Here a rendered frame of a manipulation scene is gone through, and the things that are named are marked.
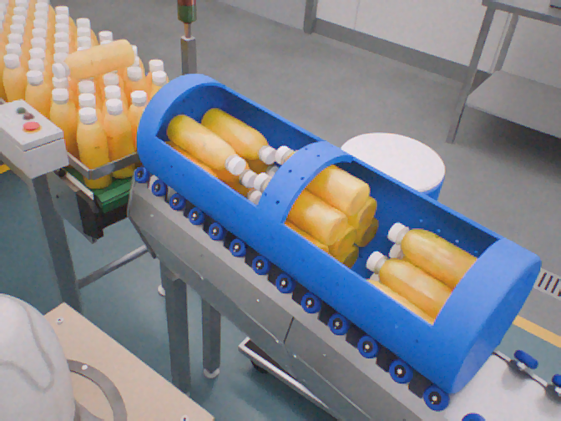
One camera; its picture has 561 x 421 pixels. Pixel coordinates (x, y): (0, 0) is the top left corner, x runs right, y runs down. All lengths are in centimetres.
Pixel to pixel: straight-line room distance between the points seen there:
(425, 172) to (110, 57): 90
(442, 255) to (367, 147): 54
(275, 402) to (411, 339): 125
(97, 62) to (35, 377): 102
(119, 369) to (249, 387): 122
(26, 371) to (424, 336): 59
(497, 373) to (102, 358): 74
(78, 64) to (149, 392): 93
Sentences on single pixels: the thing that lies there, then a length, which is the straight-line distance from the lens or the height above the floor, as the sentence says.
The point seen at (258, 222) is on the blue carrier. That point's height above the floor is 112.
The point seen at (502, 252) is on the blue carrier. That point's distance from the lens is 99.
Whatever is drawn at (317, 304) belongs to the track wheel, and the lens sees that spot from 116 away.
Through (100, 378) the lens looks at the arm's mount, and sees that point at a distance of 102.
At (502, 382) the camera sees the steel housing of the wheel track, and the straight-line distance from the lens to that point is 121.
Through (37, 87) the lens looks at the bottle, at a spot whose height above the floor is 109.
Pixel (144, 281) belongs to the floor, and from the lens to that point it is 257.
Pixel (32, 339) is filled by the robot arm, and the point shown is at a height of 125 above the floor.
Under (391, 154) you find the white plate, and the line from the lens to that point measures 153.
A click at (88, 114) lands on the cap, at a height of 112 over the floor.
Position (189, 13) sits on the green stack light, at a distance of 190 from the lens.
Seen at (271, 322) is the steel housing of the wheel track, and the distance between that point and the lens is 127.
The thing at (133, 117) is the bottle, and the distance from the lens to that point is 157.
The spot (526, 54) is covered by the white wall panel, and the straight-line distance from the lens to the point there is 439.
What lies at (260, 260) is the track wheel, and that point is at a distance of 124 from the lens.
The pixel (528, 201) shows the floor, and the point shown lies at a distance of 344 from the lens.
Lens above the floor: 183
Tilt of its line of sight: 38 degrees down
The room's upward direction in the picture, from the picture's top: 5 degrees clockwise
